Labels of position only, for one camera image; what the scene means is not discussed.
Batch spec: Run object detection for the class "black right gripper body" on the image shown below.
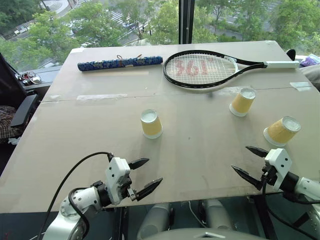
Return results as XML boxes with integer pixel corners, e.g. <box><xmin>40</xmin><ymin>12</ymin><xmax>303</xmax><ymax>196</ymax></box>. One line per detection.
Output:
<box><xmin>260</xmin><ymin>163</ymin><xmax>279</xmax><ymax>188</ymax></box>

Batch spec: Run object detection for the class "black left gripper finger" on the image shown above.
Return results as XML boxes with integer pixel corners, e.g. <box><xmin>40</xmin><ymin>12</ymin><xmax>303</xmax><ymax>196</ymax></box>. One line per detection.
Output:
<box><xmin>135</xmin><ymin>177</ymin><xmax>164</xmax><ymax>202</ymax></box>
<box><xmin>127</xmin><ymin>157</ymin><xmax>150</xmax><ymax>172</ymax></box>

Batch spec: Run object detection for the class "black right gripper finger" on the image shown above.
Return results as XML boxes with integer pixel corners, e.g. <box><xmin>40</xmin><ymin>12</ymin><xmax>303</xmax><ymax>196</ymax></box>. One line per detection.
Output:
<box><xmin>231</xmin><ymin>164</ymin><xmax>264</xmax><ymax>192</ymax></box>
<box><xmin>245</xmin><ymin>145</ymin><xmax>270</xmax><ymax>159</ymax></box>

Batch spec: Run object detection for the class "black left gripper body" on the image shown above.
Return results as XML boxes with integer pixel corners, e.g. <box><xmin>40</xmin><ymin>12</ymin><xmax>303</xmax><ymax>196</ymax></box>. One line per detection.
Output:
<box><xmin>119</xmin><ymin>174</ymin><xmax>139</xmax><ymax>202</ymax></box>

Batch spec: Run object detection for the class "yellow paper cup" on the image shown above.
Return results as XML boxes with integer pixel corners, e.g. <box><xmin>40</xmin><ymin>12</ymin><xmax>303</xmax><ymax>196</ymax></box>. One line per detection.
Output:
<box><xmin>229</xmin><ymin>87</ymin><xmax>257</xmax><ymax>118</ymax></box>
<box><xmin>263</xmin><ymin>115</ymin><xmax>302</xmax><ymax>148</ymax></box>
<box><xmin>140</xmin><ymin>108</ymin><xmax>164</xmax><ymax>140</ymax></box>

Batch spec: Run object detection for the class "silver rounded robot leg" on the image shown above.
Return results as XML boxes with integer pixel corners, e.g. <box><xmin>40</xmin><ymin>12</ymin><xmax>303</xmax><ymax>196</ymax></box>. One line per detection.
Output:
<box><xmin>136</xmin><ymin>202</ymin><xmax>174</xmax><ymax>240</ymax></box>
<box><xmin>202</xmin><ymin>198</ymin><xmax>235</xmax><ymax>230</ymax></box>

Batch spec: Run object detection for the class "black table leg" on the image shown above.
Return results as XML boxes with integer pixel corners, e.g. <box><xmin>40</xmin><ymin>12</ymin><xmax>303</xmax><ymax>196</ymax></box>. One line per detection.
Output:
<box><xmin>251</xmin><ymin>194</ymin><xmax>279</xmax><ymax>240</ymax></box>

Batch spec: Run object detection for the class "grey robot torso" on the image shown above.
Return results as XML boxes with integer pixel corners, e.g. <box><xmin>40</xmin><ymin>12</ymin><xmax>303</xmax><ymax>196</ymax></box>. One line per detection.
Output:
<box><xmin>149</xmin><ymin>226</ymin><xmax>266</xmax><ymax>240</ymax></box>

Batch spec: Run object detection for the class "clear tape strip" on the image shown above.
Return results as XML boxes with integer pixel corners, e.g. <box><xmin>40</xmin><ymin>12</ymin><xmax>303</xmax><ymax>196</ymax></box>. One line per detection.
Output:
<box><xmin>289</xmin><ymin>81</ymin><xmax>314</xmax><ymax>92</ymax></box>
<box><xmin>75</xmin><ymin>93</ymin><xmax>129</xmax><ymax>101</ymax></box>

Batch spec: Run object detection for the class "black white tennis racket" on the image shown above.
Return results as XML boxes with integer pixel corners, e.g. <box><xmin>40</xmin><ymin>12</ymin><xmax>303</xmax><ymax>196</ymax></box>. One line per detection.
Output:
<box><xmin>162</xmin><ymin>50</ymin><xmax>301</xmax><ymax>89</ymax></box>

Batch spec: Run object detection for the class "blue patterned rolled scroll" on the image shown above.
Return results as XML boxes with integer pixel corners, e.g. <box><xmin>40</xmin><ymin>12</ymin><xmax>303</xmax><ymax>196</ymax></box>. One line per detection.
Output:
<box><xmin>76</xmin><ymin>54</ymin><xmax>164</xmax><ymax>74</ymax></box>

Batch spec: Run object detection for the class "small black object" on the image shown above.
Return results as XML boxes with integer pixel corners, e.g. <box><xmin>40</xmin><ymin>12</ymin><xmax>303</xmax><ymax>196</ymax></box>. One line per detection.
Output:
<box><xmin>285</xmin><ymin>48</ymin><xmax>297</xmax><ymax>61</ymax></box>

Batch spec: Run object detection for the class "purple plastic bag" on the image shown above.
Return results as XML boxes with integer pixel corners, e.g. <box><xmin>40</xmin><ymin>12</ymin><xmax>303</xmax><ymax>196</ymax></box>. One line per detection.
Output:
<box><xmin>299</xmin><ymin>53</ymin><xmax>320</xmax><ymax>68</ymax></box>

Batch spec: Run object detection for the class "black office chair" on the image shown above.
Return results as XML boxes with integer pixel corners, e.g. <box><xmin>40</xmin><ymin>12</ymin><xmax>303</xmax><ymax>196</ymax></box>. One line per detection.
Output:
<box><xmin>0</xmin><ymin>51</ymin><xmax>39</xmax><ymax>128</ymax></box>

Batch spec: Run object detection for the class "small clutter on windowsill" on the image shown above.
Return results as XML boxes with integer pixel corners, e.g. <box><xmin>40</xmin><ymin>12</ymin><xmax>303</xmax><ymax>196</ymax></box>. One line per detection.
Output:
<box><xmin>16</xmin><ymin>70</ymin><xmax>43</xmax><ymax>86</ymax></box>

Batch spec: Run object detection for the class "plaid cloth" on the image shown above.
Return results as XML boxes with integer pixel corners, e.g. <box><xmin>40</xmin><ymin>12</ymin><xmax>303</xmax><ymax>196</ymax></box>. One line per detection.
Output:
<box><xmin>0</xmin><ymin>104</ymin><xmax>24</xmax><ymax>145</ymax></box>

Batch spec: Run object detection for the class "black window mullion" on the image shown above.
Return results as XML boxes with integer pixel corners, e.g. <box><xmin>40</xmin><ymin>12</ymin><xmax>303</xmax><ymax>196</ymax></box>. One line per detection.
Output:
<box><xmin>178</xmin><ymin>0</ymin><xmax>196</xmax><ymax>45</ymax></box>

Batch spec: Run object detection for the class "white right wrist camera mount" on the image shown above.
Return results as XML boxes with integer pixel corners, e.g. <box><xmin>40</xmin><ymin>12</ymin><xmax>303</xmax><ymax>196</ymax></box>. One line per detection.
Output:
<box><xmin>264</xmin><ymin>148</ymin><xmax>293</xmax><ymax>191</ymax></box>

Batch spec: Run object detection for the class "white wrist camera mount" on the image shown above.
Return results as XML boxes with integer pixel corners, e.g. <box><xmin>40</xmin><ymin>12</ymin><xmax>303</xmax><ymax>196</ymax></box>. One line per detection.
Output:
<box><xmin>264</xmin><ymin>148</ymin><xmax>293</xmax><ymax>191</ymax></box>
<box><xmin>104</xmin><ymin>156</ymin><xmax>132</xmax><ymax>204</ymax></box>

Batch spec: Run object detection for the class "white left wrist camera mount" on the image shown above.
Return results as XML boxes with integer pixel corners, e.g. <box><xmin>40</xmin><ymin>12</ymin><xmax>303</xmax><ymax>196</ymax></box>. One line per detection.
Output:
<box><xmin>104</xmin><ymin>156</ymin><xmax>132</xmax><ymax>204</ymax></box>

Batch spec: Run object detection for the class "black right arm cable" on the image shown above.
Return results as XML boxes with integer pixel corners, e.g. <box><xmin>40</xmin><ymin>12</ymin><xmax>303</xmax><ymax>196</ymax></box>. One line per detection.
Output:
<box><xmin>261</xmin><ymin>178</ymin><xmax>320</xmax><ymax>240</ymax></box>

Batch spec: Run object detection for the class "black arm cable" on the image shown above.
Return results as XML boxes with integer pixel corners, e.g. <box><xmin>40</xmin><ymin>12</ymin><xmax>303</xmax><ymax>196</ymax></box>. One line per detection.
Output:
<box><xmin>36</xmin><ymin>151</ymin><xmax>112</xmax><ymax>240</ymax></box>
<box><xmin>261</xmin><ymin>178</ymin><xmax>320</xmax><ymax>240</ymax></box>

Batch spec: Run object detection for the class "thin white cable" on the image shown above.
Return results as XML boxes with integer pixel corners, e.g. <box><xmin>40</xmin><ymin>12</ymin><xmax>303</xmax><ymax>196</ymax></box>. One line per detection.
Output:
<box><xmin>188</xmin><ymin>199</ymin><xmax>209</xmax><ymax>229</ymax></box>

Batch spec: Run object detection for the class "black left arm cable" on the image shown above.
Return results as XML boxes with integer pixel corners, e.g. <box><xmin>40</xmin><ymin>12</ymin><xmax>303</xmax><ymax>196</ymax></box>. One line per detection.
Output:
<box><xmin>36</xmin><ymin>151</ymin><xmax>112</xmax><ymax>240</ymax></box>

